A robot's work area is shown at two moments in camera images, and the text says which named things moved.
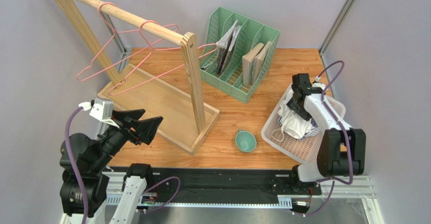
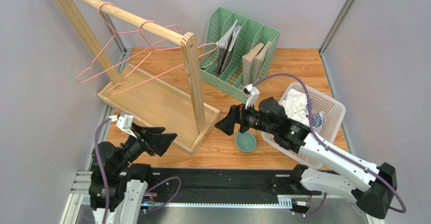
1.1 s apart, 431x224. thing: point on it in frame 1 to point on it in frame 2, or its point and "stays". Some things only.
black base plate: (230, 182) stays
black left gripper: (144, 130) to (154, 140)
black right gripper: (300, 93) to (240, 119)
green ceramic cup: (245, 141) stays
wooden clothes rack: (187, 120) stays
